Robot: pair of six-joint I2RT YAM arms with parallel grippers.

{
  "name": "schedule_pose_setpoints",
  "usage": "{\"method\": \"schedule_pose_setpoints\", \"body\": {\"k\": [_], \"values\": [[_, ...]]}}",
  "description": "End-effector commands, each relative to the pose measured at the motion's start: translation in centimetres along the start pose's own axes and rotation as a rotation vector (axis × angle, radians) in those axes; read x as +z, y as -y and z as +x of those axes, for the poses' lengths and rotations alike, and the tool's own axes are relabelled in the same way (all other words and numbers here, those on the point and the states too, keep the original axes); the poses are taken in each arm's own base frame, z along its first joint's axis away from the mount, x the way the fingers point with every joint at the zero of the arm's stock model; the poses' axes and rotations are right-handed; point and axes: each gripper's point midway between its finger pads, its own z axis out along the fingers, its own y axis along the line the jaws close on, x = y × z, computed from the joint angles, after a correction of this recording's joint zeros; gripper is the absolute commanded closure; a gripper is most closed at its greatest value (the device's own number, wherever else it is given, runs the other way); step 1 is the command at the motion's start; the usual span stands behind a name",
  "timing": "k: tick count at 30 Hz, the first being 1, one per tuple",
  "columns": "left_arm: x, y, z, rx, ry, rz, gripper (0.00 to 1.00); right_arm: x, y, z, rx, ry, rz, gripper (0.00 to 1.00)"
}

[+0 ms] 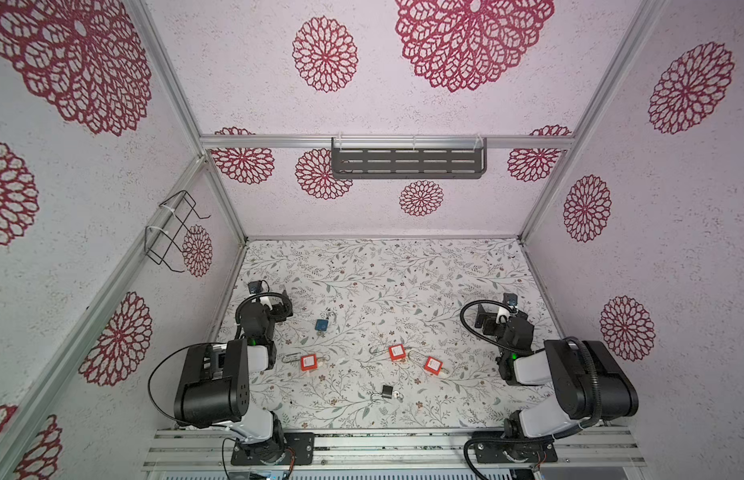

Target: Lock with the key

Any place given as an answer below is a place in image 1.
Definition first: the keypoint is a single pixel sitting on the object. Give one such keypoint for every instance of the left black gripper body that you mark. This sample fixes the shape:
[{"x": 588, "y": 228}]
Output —
[{"x": 277, "y": 307}]

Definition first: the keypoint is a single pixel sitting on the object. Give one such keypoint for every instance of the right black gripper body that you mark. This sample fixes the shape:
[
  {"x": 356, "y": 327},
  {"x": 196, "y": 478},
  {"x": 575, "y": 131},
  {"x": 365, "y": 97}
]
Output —
[{"x": 489, "y": 321}]

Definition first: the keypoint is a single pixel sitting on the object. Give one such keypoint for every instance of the red padlock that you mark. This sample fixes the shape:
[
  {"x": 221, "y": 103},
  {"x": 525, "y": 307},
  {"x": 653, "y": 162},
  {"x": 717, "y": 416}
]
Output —
[
  {"x": 395, "y": 352},
  {"x": 430, "y": 364},
  {"x": 305, "y": 362}
]

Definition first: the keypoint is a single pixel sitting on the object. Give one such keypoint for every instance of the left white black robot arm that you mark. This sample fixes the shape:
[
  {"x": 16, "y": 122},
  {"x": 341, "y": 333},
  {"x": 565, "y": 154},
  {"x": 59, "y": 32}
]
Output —
[{"x": 214, "y": 389}]

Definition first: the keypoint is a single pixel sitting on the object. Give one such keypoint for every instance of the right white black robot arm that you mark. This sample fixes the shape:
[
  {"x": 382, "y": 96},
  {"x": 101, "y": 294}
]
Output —
[{"x": 588, "y": 384}]

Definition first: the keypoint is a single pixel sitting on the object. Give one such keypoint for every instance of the blue padlock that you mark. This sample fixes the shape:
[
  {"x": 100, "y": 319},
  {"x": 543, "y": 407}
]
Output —
[{"x": 323, "y": 323}]

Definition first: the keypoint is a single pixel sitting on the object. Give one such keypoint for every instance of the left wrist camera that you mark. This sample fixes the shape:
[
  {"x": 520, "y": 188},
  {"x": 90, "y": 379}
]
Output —
[{"x": 258, "y": 286}]

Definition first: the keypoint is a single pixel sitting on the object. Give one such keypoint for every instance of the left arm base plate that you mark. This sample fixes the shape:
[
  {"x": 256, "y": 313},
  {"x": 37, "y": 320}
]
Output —
[{"x": 283, "y": 450}]

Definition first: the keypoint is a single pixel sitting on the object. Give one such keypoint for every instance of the black wire wall basket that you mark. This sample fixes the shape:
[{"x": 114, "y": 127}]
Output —
[{"x": 163, "y": 239}]

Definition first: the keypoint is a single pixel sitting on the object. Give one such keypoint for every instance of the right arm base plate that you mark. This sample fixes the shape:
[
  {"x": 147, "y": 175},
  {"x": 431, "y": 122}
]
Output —
[{"x": 510, "y": 447}]

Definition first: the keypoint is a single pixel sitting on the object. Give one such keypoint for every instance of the aluminium front rail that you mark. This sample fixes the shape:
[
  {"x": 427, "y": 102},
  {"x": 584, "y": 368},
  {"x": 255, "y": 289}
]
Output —
[{"x": 378, "y": 449}]

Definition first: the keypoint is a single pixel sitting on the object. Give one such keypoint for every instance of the grey slotted wall shelf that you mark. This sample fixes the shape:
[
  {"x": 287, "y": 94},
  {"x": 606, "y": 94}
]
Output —
[{"x": 429, "y": 162}]

